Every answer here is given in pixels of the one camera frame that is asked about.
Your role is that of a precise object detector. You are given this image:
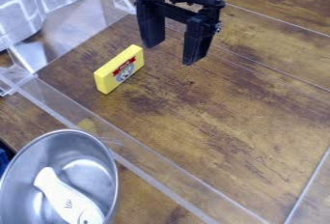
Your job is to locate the blue object at edge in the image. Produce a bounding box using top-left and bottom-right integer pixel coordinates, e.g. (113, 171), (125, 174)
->
(0, 148), (9, 178)

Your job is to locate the clear acrylic barrier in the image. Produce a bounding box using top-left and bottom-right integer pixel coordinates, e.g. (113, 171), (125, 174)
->
(0, 0), (330, 224)

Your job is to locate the silver metal bowl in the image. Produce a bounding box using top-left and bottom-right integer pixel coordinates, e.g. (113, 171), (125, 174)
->
(0, 129), (118, 224)

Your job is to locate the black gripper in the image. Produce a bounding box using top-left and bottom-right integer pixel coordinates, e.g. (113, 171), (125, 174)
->
(134, 0), (225, 66)

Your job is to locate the yellow butter box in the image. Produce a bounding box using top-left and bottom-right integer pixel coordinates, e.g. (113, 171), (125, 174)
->
(93, 44), (144, 95)

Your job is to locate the white toy fish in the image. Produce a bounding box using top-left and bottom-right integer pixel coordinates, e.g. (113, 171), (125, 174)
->
(33, 167), (104, 224)

